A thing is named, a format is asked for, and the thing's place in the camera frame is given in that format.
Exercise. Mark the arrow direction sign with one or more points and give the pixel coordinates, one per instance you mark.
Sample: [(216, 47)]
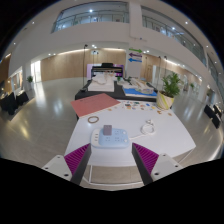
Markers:
[(135, 55)]

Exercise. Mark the black floor lamp stand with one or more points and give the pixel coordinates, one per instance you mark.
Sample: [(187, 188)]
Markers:
[(84, 66)]

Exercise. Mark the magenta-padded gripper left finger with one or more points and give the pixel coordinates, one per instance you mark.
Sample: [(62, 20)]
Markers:
[(55, 165)]

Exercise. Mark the pink flat board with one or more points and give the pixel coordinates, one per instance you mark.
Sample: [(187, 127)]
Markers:
[(95, 104)]

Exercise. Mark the black digital piano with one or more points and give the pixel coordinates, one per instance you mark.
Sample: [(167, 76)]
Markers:
[(106, 69)]

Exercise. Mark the group of black chairs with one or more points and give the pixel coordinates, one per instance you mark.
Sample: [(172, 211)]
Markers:
[(11, 103), (213, 115)]

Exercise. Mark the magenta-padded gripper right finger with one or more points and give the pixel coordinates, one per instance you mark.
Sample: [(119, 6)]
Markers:
[(166, 165)]

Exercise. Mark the black display table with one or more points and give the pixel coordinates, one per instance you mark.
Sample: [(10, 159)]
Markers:
[(117, 93)]

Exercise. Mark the light blue power strip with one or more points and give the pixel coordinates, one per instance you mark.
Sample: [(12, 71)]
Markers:
[(116, 140)]

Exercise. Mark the small wooden disc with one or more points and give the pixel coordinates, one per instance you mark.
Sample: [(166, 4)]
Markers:
[(159, 112), (170, 114)]

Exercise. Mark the white architectural model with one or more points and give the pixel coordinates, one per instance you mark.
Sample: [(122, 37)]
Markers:
[(100, 86)]

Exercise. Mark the potted plant in striped pot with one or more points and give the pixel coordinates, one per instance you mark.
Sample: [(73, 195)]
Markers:
[(165, 99)]

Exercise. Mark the blue-based architectural model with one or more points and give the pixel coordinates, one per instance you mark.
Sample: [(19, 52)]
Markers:
[(136, 91)]

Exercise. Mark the sheet of colourful stickers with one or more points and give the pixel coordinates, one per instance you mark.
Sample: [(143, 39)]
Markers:
[(138, 106)]

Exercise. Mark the small green potted plant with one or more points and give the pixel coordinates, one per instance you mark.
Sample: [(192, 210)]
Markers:
[(30, 79)]

